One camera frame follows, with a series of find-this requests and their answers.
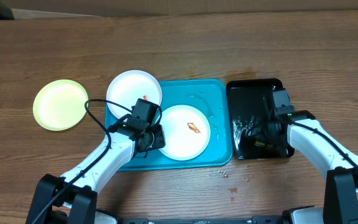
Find light green plate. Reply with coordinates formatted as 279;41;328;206
33;80;88;131

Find black plastic tray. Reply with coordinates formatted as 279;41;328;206
226;78;295;159

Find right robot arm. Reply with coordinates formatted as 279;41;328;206
246;110;358;223

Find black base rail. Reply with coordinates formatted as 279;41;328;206
118;215;289;224

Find teal plastic tray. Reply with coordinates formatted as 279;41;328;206
105;80;232;171

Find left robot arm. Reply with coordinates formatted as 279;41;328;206
26;122;165;224

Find green yellow sponge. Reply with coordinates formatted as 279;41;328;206
254;141;268;147

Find white plate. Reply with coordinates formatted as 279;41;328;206
160;105;211;161
106;70;162;109

